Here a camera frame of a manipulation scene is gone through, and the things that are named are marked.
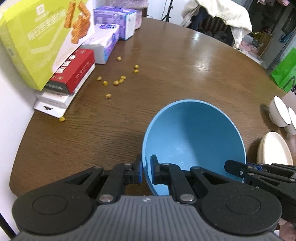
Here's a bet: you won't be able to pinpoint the pink textured vase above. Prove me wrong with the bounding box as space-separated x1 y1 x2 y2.
110 0 149 30

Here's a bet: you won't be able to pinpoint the scattered corn kernels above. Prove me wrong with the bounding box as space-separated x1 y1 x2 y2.
59 56 139 122

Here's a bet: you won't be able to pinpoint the yellow green snack box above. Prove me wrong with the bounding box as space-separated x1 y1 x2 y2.
1 0 95 90

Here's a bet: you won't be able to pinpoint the cream plate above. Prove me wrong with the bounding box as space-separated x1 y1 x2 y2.
257 132 293 165

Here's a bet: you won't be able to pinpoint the purple tissue pack lower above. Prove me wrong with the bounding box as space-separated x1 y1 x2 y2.
80 24 120 64

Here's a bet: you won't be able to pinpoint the blue bowl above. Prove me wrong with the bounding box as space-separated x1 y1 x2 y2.
142 99 246 196

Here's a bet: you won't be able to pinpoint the purple tissue pack upper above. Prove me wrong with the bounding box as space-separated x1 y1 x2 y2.
93 6 137 41

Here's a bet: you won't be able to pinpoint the green paper bag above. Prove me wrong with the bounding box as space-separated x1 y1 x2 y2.
271 47 296 92

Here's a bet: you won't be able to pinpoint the white bowl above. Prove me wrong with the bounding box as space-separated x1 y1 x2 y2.
285 107 296 135
269 96 292 128

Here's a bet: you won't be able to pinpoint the studio light on stand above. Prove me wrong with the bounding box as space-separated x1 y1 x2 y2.
161 0 174 23

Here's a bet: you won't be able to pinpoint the purple tissue pack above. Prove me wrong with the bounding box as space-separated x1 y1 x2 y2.
80 24 120 64
93 6 137 41

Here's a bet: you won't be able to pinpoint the cream sweater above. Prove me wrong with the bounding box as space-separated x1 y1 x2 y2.
180 1 252 49

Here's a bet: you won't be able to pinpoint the chair with clothes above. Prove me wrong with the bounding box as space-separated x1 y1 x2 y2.
180 0 253 49

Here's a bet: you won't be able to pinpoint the red box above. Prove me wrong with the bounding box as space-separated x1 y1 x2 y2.
45 48 95 94

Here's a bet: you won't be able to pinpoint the white flat box stack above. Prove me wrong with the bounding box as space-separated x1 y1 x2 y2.
34 64 95 118

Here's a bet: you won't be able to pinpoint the person right hand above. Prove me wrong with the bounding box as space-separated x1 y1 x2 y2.
278 218 296 241

